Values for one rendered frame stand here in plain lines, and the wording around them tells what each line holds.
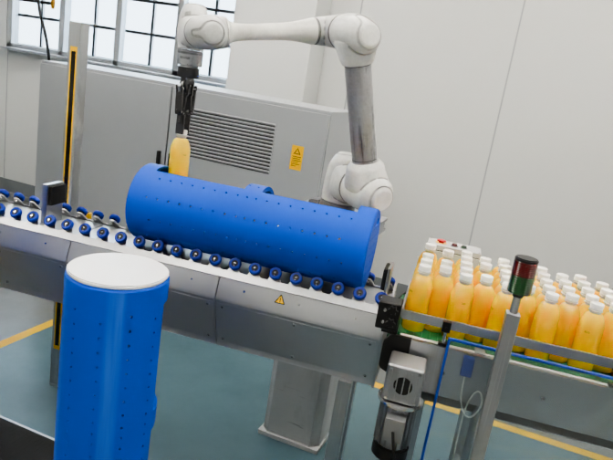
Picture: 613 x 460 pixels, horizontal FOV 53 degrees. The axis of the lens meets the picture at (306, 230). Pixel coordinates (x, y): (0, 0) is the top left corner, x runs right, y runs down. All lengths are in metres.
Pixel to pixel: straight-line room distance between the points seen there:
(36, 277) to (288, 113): 1.79
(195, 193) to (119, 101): 2.21
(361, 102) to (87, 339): 1.28
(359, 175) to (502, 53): 2.49
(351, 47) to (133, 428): 1.44
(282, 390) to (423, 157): 2.47
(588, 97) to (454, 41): 0.99
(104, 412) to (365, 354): 0.86
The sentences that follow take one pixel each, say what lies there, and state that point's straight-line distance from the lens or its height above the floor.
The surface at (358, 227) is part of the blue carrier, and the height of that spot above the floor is 1.18.
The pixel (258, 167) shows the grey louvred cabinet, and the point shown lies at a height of 1.04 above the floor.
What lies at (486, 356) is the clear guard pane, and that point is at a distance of 1.94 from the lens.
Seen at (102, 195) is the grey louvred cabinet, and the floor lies 0.61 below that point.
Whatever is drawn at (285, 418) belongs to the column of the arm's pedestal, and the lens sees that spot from 2.94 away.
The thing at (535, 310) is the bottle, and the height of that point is 1.05.
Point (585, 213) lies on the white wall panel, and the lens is 4.73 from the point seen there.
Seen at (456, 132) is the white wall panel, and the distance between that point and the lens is 4.72.
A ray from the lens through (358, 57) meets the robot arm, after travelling 2.30.
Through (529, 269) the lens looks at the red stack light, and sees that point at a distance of 1.74.
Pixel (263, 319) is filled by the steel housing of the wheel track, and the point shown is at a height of 0.79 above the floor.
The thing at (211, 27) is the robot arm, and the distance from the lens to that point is 2.06.
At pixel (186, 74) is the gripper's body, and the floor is 1.57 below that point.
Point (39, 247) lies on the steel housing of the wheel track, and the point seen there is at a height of 0.86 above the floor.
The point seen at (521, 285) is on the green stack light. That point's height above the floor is 1.19.
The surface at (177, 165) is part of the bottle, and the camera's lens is 2.29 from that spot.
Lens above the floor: 1.65
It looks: 14 degrees down
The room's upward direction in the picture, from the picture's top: 9 degrees clockwise
